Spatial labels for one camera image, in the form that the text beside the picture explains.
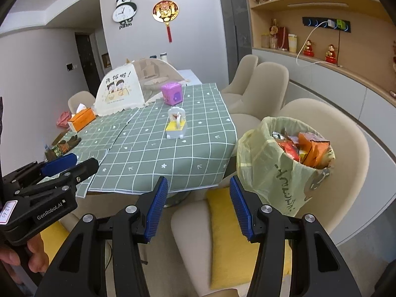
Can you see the yellow plastic trash bag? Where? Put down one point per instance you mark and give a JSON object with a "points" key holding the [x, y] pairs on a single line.
{"points": [[263, 167]]}

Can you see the red gold figurine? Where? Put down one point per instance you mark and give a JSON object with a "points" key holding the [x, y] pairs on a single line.
{"points": [[308, 49], [331, 55]]}

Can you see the yellow seat cushion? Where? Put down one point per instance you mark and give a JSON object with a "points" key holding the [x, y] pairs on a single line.
{"points": [[54, 235], [232, 253]]}

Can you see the dark door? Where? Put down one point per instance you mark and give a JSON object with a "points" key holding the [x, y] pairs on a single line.
{"points": [[86, 62]]}

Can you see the red folded paper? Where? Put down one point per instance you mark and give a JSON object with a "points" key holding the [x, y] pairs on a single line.
{"points": [[64, 119]]}

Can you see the green checked tablecloth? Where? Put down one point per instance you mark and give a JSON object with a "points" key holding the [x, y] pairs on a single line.
{"points": [[173, 154], [108, 126], [92, 156]]}

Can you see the white charger plug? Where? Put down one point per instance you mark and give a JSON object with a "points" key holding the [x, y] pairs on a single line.
{"points": [[331, 24]]}

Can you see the wall switch panel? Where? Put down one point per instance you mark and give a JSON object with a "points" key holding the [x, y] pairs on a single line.
{"points": [[70, 66]]}

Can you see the grey refrigerator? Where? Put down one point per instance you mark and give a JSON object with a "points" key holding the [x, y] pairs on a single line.
{"points": [[236, 27]]}

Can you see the patterned trash bin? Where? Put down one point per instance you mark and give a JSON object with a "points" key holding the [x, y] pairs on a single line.
{"points": [[315, 185]]}

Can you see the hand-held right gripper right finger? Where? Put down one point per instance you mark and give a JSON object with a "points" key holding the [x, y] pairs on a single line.
{"points": [[243, 210]]}

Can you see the glass jar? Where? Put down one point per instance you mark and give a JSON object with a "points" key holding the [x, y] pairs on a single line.
{"points": [[265, 41], [273, 43]]}

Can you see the green plug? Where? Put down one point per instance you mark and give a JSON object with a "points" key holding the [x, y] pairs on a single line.
{"points": [[341, 24]]}

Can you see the beige chair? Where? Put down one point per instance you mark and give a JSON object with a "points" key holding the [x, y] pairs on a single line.
{"points": [[266, 89], [349, 161], [243, 71], [80, 99]]}

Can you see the white yellow tape dispenser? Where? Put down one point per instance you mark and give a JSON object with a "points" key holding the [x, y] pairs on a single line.
{"points": [[176, 126]]}

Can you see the orange tissue box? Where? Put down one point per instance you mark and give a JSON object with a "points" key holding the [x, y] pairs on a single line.
{"points": [[82, 119]]}

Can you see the person's left hand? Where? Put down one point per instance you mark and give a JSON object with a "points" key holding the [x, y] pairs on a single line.
{"points": [[37, 253]]}

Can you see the red gold wall ornament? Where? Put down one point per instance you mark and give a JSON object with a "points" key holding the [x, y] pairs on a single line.
{"points": [[165, 10]]}

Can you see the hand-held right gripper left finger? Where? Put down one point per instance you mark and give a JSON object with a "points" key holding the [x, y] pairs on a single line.
{"points": [[157, 210]]}

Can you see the pile of snack wrappers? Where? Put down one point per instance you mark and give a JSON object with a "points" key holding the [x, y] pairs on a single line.
{"points": [[297, 148]]}

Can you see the purple toy box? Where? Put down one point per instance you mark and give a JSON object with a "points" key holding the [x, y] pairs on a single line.
{"points": [[171, 94]]}

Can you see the red snack packet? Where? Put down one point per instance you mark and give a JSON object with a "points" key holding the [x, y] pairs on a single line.
{"points": [[287, 150]]}

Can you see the panda wall clock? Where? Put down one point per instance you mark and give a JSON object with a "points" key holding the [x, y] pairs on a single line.
{"points": [[124, 12]]}

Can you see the cartoon print mesh food cover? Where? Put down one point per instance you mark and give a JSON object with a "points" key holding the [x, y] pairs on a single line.
{"points": [[117, 92]]}

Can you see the red gift bag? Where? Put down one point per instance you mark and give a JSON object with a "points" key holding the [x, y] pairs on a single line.
{"points": [[283, 38]]}

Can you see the black power strip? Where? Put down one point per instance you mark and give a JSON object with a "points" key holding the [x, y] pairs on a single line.
{"points": [[315, 23]]}

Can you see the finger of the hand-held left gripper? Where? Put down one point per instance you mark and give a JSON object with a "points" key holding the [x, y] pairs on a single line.
{"points": [[86, 167], [58, 162]]}

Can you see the dried flower bunch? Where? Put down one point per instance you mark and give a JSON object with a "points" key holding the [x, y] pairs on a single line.
{"points": [[274, 27]]}

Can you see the cup with yellow lid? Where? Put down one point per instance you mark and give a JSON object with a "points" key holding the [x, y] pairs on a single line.
{"points": [[292, 43]]}

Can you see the wooden wall shelf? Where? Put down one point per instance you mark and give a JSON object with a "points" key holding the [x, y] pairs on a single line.
{"points": [[309, 9]]}

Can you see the white sideboard cabinet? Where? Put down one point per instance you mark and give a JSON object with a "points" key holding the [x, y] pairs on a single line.
{"points": [[340, 99]]}

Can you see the orange snack packet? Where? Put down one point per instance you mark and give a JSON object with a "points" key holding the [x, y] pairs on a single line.
{"points": [[315, 148]]}

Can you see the small picture frame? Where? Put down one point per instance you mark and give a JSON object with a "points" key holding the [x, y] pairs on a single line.
{"points": [[106, 60]]}

